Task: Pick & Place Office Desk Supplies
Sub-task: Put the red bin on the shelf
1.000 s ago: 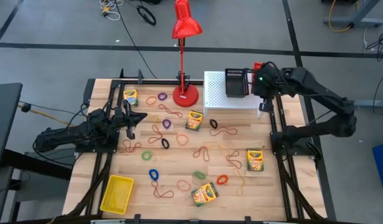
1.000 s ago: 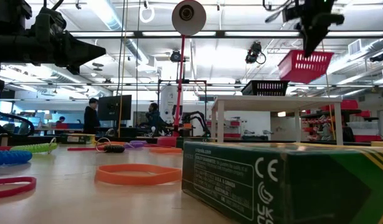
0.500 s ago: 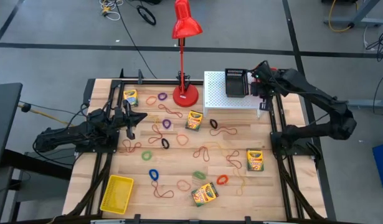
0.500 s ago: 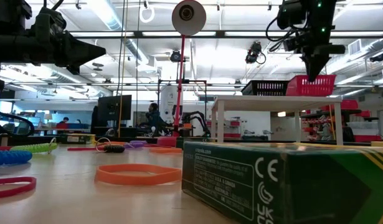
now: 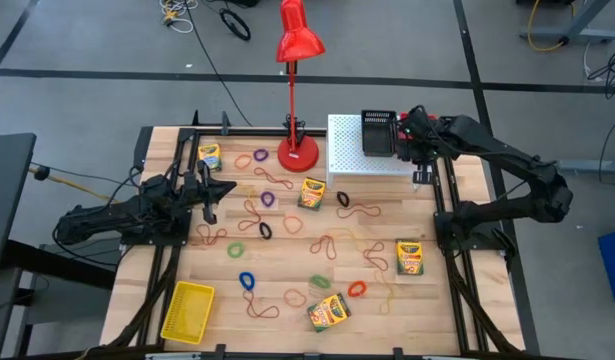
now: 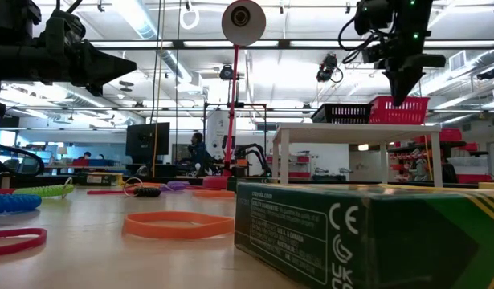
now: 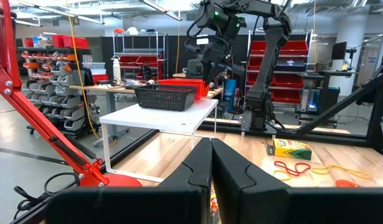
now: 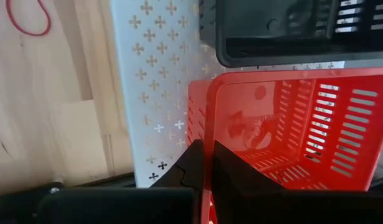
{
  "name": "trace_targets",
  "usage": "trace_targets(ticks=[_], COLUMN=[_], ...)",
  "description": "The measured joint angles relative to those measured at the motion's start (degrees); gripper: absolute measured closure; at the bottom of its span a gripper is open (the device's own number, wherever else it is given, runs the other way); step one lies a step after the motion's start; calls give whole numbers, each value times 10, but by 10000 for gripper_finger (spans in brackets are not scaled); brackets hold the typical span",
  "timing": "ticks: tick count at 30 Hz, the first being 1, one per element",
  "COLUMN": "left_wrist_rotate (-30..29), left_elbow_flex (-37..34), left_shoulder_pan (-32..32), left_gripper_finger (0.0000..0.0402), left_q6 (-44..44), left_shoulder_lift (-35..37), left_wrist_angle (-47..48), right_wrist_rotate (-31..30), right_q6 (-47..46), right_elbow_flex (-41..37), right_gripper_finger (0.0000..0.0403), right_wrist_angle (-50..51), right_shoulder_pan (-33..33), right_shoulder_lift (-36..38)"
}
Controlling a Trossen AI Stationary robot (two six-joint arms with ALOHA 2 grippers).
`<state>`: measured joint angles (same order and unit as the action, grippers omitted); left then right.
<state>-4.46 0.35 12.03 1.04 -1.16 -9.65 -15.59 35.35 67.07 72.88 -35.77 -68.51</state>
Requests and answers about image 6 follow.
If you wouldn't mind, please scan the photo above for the shelf with red bins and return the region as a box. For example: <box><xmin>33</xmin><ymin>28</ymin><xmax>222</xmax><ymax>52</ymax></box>
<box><xmin>386</xmin><ymin>127</ymin><xmax>494</xmax><ymax>185</ymax></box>

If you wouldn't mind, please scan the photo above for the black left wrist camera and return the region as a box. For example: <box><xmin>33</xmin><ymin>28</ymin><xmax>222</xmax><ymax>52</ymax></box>
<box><xmin>44</xmin><ymin>8</ymin><xmax>88</xmax><ymax>53</ymax></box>

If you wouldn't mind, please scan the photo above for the white hanging ring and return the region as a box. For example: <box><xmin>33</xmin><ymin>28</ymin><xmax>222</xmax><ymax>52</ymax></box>
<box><xmin>178</xmin><ymin>7</ymin><xmax>201</xmax><ymax>31</ymax></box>

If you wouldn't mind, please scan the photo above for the small black camera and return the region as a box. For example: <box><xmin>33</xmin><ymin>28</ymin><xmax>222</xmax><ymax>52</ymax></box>
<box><xmin>218</xmin><ymin>63</ymin><xmax>240</xmax><ymax>82</ymax></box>

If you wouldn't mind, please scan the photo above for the white perforated riser shelf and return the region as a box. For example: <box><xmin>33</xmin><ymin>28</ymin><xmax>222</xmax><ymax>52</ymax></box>
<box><xmin>271</xmin><ymin>122</ymin><xmax>444</xmax><ymax>189</ymax></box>

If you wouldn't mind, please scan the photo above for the red desk lamp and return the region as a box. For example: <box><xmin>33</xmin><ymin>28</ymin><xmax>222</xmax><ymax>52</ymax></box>
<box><xmin>202</xmin><ymin>0</ymin><xmax>267</xmax><ymax>190</ymax></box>

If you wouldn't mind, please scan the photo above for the green coil keychain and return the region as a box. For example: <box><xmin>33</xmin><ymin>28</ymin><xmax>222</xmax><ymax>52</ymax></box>
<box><xmin>12</xmin><ymin>177</ymin><xmax>76</xmax><ymax>200</ymax></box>

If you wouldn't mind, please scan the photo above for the black table edge frame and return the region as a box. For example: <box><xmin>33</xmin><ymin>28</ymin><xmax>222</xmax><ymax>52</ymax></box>
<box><xmin>0</xmin><ymin>172</ymin><xmax>494</xmax><ymax>190</ymax></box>

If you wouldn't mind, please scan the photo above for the orange silicone wristband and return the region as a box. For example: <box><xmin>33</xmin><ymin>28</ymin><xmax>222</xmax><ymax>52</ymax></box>
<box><xmin>121</xmin><ymin>210</ymin><xmax>236</xmax><ymax>241</ymax></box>

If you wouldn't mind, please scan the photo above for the black metal stand frame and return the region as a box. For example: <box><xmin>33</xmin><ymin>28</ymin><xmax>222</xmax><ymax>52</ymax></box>
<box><xmin>202</xmin><ymin>101</ymin><xmax>268</xmax><ymax>177</ymax></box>

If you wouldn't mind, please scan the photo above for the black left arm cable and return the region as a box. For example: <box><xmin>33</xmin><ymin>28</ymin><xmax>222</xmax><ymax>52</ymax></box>
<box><xmin>0</xmin><ymin>134</ymin><xmax>46</xmax><ymax>178</ymax></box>

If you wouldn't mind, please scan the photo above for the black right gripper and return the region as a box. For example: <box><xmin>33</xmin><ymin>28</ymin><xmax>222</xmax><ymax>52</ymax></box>
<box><xmin>383</xmin><ymin>39</ymin><xmax>447</xmax><ymax>107</ymax></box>

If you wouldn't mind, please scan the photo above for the black plastic basket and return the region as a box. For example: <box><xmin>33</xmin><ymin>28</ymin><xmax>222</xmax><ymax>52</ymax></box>
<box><xmin>310</xmin><ymin>103</ymin><xmax>374</xmax><ymax>124</ymax></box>

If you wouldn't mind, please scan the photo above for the pink-red silicone wristband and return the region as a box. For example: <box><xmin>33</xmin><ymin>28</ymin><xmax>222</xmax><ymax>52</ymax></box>
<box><xmin>0</xmin><ymin>227</ymin><xmax>48</xmax><ymax>258</ymax></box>

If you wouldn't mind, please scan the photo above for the rack with red bins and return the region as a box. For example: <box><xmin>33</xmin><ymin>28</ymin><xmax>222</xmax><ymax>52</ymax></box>
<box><xmin>266</xmin><ymin>152</ymin><xmax>312</xmax><ymax>180</ymax></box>

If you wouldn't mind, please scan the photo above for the black coil keychain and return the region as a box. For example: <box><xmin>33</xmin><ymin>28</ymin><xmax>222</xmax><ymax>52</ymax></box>
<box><xmin>122</xmin><ymin>177</ymin><xmax>163</xmax><ymax>198</ymax></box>

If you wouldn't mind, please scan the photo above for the black camera with cable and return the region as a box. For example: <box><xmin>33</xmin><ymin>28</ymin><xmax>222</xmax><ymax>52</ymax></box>
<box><xmin>316</xmin><ymin>53</ymin><xmax>345</xmax><ymax>84</ymax></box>

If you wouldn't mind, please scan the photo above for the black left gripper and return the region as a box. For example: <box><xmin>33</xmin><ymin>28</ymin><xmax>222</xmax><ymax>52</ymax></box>
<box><xmin>39</xmin><ymin>39</ymin><xmax>138</xmax><ymax>98</ymax></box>

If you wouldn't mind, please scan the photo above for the black computer monitor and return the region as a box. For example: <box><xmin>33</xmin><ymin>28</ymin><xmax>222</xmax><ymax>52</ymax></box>
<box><xmin>125</xmin><ymin>121</ymin><xmax>172</xmax><ymax>158</ymax></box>

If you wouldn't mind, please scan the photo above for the red plastic basket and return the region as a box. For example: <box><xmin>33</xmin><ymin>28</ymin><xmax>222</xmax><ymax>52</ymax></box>
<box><xmin>367</xmin><ymin>96</ymin><xmax>431</xmax><ymax>126</ymax></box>

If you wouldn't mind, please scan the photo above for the black hanging cable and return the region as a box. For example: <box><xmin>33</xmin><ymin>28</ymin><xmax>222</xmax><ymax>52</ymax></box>
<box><xmin>174</xmin><ymin>0</ymin><xmax>182</xmax><ymax>164</ymax></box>

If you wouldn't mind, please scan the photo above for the blue coil keychain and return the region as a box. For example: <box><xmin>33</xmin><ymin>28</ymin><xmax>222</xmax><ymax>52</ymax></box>
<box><xmin>0</xmin><ymin>193</ymin><xmax>43</xmax><ymax>216</ymax></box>

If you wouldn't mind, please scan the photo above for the white machine column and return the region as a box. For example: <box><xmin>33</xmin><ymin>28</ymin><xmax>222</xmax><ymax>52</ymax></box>
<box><xmin>206</xmin><ymin>110</ymin><xmax>238</xmax><ymax>161</ymax></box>

